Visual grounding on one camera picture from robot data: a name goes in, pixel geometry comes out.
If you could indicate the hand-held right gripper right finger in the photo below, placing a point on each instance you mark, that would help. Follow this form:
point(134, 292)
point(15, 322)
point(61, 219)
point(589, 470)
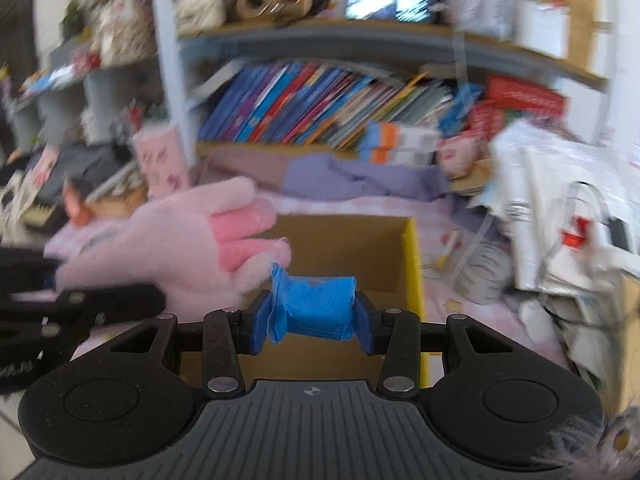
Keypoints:
point(369, 332)

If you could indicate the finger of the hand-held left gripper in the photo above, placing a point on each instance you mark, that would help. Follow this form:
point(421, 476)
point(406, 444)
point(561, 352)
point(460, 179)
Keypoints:
point(115, 302)
point(30, 270)

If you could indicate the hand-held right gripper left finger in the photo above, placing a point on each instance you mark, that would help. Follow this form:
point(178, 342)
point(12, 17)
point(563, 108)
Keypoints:
point(260, 332)

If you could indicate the blue tape-wrapped block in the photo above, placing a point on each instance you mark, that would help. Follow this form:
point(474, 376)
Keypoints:
point(315, 305)

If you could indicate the yellow cardboard box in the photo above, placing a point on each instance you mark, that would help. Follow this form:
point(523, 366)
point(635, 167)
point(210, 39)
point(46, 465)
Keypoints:
point(350, 255)

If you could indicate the pink plush glove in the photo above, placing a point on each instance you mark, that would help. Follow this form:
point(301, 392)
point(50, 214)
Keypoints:
point(165, 240)
point(45, 167)

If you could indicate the pink checked covered desktop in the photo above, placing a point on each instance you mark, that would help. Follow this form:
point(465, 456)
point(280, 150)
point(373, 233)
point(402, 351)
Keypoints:
point(475, 332)

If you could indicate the black gold-edged box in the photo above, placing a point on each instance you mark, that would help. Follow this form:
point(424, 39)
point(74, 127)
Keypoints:
point(42, 216)

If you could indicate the coral pink tube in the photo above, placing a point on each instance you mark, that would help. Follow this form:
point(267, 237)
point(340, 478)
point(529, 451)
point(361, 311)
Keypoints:
point(77, 205)

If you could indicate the wooden chess board box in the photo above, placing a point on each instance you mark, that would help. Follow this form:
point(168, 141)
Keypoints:
point(117, 206)

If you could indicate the grey cloth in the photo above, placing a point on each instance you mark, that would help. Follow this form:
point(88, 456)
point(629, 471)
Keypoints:
point(90, 160)

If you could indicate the grey round object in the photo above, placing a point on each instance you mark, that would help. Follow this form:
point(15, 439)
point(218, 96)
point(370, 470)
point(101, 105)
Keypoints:
point(482, 275)

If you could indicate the pink printed cup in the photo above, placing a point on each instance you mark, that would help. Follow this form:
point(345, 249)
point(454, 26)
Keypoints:
point(162, 160)

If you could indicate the purple cloth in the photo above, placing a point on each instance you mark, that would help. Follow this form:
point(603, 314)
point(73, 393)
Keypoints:
point(350, 175)

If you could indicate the orange and white carton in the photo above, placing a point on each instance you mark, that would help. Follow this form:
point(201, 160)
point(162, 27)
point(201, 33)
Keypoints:
point(395, 156)
point(405, 135)

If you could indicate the white side shelf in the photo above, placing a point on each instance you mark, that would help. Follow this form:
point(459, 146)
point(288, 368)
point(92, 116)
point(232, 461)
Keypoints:
point(100, 90)

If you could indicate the pink pig plush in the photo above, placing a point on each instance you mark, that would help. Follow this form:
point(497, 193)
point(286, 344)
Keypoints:
point(460, 157)

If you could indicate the pile of white plastic bags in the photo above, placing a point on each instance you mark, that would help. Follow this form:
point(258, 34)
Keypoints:
point(535, 175)

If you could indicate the red ribbon charm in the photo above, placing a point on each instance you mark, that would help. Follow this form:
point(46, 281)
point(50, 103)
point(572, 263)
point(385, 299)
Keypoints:
point(575, 232)

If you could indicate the row of colourful children's books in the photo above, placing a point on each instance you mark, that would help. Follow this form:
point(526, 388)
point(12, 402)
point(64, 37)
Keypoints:
point(300, 105)

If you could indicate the floral rabbit figurine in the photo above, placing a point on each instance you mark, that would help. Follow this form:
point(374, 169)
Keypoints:
point(125, 20)

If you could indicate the dried flower bunch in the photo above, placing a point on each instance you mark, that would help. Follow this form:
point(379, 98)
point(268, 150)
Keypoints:
point(80, 5)

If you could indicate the red flat box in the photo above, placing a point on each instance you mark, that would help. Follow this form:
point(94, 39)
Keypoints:
point(525, 95)

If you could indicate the white bookshelf unit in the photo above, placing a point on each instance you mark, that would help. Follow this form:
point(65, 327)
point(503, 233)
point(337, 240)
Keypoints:
point(320, 35)

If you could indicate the white quilted handbag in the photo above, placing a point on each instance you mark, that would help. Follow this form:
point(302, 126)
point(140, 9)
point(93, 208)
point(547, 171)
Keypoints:
point(200, 10)

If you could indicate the tablet screen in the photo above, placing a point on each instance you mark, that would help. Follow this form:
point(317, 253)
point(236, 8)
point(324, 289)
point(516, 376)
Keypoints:
point(390, 2)

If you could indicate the white storage box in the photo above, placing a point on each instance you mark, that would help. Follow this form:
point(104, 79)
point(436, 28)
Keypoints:
point(542, 27)

